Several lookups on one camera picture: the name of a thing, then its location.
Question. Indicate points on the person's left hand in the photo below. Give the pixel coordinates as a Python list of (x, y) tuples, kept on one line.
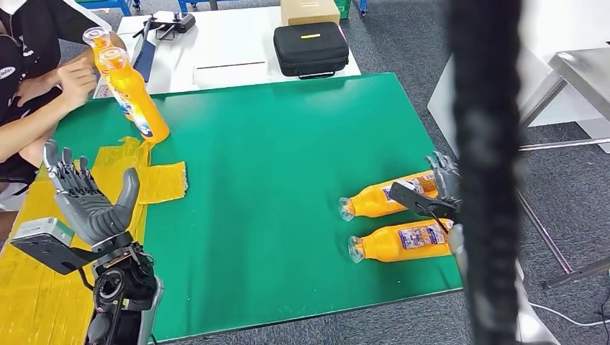
[(35, 90)]

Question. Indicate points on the person's right hand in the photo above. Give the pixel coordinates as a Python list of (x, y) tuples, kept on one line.
[(76, 81)]

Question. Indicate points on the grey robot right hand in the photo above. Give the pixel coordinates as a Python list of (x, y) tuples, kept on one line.
[(448, 178)]

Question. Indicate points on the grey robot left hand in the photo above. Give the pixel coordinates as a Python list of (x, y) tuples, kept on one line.
[(90, 212)]

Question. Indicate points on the orange detergent bottle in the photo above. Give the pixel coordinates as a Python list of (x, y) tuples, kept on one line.
[(138, 100), (95, 38), (367, 202), (381, 245)]

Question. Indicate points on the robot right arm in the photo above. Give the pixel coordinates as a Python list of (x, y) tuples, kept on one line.
[(456, 243)]

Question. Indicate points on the person's left forearm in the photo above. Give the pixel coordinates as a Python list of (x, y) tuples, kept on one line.
[(71, 59)]

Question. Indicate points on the person's right forearm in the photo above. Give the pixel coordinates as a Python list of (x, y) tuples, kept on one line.
[(28, 128)]

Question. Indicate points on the person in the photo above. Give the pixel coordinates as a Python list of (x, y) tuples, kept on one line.
[(28, 47)]

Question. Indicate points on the dark blue flat board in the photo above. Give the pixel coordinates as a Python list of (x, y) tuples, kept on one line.
[(147, 59)]

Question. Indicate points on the yellow taped plastic sheet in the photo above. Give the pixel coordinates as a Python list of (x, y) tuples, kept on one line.
[(162, 183)]

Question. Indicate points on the black handheld device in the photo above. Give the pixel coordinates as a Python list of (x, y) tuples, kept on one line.
[(181, 23)]

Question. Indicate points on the black zip case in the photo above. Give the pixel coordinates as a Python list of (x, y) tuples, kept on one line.
[(310, 50)]

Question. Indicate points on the white panel board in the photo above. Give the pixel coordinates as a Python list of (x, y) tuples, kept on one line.
[(562, 24)]

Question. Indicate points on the green plastic crate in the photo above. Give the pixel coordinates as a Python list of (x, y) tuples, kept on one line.
[(342, 8)]

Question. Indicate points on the cardboard box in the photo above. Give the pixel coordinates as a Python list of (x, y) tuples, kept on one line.
[(310, 13)]

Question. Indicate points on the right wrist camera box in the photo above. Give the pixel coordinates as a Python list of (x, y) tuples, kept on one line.
[(410, 197)]

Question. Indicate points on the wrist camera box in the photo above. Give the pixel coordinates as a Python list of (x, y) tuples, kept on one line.
[(43, 231), (410, 197)]

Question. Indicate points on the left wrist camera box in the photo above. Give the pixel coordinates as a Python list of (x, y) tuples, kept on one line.
[(43, 231)]

